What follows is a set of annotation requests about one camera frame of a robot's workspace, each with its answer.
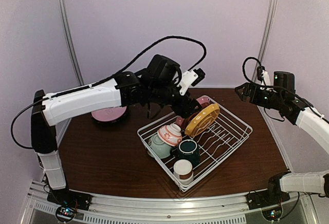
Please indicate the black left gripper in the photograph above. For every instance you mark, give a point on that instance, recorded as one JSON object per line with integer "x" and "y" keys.
{"x": 184, "y": 107}

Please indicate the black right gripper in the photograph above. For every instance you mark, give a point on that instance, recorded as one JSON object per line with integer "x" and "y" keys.
{"x": 254, "y": 94}

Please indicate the yellow dotted plate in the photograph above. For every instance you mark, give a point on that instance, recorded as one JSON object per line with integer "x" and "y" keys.
{"x": 202, "y": 120}

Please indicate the black rimmed white plate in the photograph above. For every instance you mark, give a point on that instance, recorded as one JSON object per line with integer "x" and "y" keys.
{"x": 110, "y": 121}

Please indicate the plain pink plate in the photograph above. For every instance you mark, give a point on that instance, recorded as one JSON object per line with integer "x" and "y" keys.
{"x": 109, "y": 113}

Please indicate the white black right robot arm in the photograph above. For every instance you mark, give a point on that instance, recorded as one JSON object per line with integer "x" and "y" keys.
{"x": 280, "y": 95}

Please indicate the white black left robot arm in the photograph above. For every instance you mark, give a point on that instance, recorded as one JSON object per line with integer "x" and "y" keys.
{"x": 161, "y": 82}

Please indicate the pink white floral bowl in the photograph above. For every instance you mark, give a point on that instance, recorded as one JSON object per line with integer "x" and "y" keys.
{"x": 170, "y": 134}

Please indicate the dark green mug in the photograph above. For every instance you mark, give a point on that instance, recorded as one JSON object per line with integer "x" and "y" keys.
{"x": 189, "y": 150}

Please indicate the pale green bowl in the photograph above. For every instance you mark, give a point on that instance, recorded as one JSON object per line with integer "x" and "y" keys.
{"x": 160, "y": 148}

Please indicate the white brown cup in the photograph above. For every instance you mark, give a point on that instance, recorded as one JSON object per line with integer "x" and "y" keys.
{"x": 183, "y": 171}

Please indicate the right circuit board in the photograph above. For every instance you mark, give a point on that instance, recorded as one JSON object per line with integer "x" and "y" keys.
{"x": 272, "y": 214}

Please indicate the circuit board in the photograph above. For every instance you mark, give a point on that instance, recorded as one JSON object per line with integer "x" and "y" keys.
{"x": 65, "y": 214}
{"x": 272, "y": 214}

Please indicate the left circuit board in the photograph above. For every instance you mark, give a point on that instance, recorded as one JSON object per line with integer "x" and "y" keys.
{"x": 65, "y": 214}

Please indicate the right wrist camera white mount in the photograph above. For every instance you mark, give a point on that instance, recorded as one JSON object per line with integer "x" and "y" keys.
{"x": 263, "y": 76}

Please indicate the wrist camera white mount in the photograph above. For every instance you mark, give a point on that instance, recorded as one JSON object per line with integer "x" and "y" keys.
{"x": 263, "y": 76}
{"x": 190, "y": 78}

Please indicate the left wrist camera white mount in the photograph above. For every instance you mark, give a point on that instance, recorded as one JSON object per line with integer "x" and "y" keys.
{"x": 190, "y": 78}

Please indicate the white wire dish rack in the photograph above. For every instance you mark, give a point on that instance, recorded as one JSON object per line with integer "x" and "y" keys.
{"x": 218, "y": 142}

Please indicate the right aluminium frame post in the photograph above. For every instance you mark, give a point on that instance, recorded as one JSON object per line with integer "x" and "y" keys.
{"x": 272, "y": 6}

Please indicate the aluminium frame post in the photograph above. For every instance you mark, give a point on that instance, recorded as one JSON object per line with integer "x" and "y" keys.
{"x": 69, "y": 42}
{"x": 272, "y": 6}

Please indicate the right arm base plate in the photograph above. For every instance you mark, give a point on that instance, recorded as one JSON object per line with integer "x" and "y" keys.
{"x": 262, "y": 199}

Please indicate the front aluminium rail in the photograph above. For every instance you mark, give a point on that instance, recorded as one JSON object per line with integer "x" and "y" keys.
{"x": 114, "y": 209}

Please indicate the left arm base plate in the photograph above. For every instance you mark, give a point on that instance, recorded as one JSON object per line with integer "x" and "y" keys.
{"x": 72, "y": 199}

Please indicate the left aluminium frame post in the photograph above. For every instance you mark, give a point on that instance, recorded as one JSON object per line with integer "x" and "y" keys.
{"x": 69, "y": 42}

